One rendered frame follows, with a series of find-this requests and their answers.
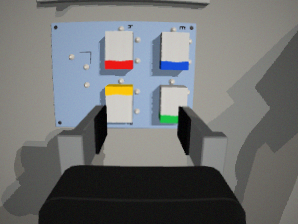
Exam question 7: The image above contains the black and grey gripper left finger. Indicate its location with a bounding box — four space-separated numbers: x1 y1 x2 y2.
57 105 107 176

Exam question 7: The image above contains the grey block with blue end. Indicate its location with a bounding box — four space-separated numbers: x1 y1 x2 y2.
159 32 190 70

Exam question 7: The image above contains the grey block with red end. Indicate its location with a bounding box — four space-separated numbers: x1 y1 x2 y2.
105 31 134 69

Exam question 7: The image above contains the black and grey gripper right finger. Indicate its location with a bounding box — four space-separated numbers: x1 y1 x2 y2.
177 106 228 176

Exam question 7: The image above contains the grey block with yellow end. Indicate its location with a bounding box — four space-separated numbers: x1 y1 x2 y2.
105 84 133 123

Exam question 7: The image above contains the white block with green end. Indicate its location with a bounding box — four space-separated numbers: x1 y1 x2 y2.
159 85 188 123

